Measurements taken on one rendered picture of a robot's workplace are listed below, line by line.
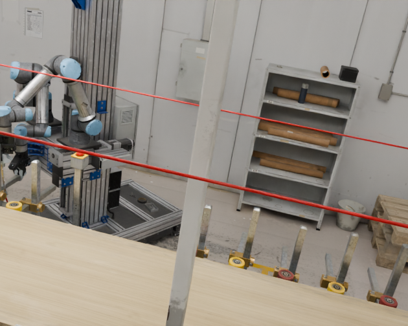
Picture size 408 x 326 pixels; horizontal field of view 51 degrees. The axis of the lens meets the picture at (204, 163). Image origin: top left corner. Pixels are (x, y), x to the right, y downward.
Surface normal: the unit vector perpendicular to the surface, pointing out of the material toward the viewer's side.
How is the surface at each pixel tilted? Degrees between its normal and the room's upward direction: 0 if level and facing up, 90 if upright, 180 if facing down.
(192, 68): 90
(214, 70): 90
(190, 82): 90
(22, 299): 0
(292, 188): 90
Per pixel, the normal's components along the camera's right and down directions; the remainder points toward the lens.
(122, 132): 0.73, 0.36
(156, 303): 0.15, -0.92
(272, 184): -0.22, 0.33
